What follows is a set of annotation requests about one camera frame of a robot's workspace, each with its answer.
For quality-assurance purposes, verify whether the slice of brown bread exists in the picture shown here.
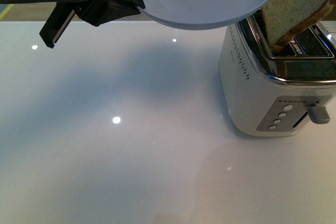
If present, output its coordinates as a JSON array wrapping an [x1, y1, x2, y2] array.
[[261, 0, 335, 53]]

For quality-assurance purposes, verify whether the white chrome toaster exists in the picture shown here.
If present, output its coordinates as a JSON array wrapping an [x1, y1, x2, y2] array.
[[219, 13, 335, 137]]

